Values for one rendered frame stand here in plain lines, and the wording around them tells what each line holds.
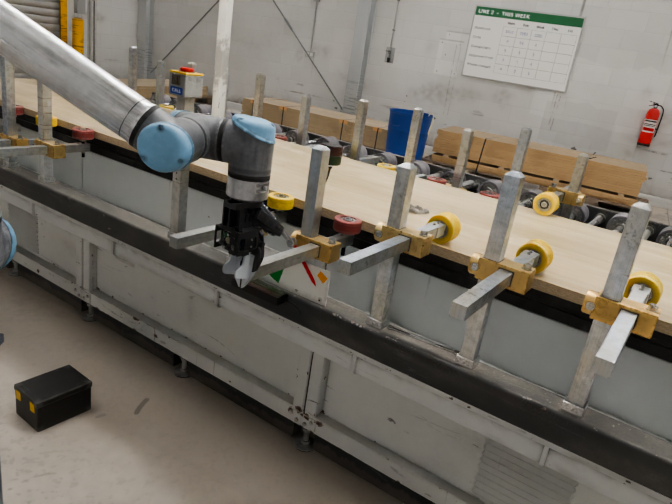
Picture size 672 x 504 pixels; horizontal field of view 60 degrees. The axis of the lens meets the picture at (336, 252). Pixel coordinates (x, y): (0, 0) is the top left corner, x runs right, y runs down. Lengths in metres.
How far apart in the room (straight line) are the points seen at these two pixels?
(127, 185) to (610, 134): 6.93
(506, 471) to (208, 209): 1.28
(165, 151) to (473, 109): 7.77
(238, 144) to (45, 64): 0.36
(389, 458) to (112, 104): 1.34
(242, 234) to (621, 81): 7.48
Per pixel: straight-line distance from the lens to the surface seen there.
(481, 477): 1.86
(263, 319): 1.76
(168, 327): 2.49
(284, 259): 1.41
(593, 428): 1.36
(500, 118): 8.61
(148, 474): 2.06
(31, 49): 1.19
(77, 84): 1.15
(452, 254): 1.55
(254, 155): 1.19
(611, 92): 8.42
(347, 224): 1.60
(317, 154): 1.49
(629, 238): 1.24
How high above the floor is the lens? 1.37
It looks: 20 degrees down
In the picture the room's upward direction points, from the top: 9 degrees clockwise
